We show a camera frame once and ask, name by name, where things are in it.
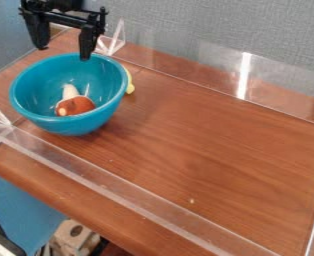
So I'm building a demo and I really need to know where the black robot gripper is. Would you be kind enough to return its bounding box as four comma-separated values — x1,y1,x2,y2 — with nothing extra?
18,0,108,61

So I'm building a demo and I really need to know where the blue bowl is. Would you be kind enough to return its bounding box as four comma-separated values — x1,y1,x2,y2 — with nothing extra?
7,53,128,136

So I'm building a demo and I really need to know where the brown and white toy mushroom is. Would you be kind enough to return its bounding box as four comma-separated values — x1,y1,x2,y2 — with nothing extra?
54,84,96,116

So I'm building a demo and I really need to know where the yellow object behind bowl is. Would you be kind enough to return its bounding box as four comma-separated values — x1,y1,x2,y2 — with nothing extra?
122,66,134,95

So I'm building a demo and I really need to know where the clear acrylic front barrier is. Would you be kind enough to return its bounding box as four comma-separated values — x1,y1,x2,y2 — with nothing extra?
0,125,280,256

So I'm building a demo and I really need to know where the clear acrylic back barrier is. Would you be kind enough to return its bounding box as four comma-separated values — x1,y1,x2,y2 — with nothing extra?
57,0,314,128

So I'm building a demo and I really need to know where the white block with hole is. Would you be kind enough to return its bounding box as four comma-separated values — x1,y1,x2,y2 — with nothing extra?
50,219,100,256

